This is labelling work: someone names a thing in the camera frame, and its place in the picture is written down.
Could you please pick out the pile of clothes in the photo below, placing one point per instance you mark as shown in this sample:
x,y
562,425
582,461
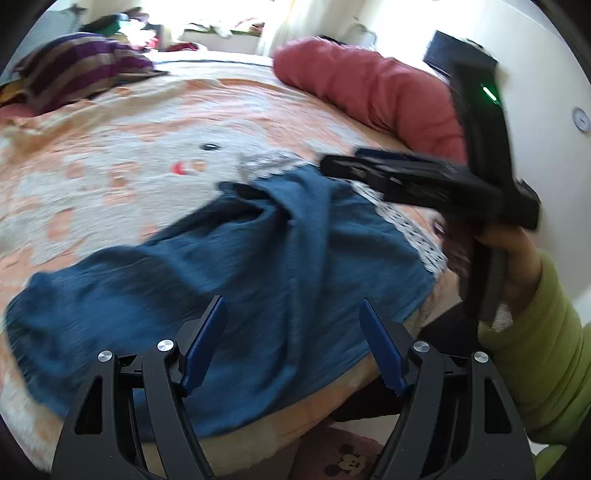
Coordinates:
x,y
133,27

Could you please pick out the right hand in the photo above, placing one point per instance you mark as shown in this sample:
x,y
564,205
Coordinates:
x,y
523,267

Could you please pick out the orange white bear blanket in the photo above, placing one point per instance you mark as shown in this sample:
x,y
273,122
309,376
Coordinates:
x,y
116,169

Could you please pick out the grey quilted headboard cushion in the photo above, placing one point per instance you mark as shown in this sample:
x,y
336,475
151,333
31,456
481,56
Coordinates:
x,y
62,18

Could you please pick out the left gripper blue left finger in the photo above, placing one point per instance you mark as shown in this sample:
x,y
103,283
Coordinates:
x,y
197,342

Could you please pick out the green right sleeve forearm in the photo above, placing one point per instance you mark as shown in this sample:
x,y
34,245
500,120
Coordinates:
x,y
544,360

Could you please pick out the pink pillow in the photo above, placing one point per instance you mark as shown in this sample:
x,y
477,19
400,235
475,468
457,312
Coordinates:
x,y
16,110

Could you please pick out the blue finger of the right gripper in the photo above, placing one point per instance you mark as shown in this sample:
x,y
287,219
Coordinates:
x,y
343,167
374,158

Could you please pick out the red rolled duvet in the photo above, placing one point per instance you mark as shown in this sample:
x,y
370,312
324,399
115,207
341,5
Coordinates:
x,y
383,93

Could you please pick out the blue pants with lace trim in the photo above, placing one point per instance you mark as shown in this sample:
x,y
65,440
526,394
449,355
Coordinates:
x,y
293,255

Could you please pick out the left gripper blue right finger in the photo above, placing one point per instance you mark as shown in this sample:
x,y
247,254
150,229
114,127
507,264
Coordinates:
x,y
388,357

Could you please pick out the purple striped cloth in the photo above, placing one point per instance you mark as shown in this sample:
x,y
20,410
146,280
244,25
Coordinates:
x,y
77,66

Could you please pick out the pink mickey mouse slipper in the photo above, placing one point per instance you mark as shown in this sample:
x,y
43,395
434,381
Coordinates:
x,y
332,453

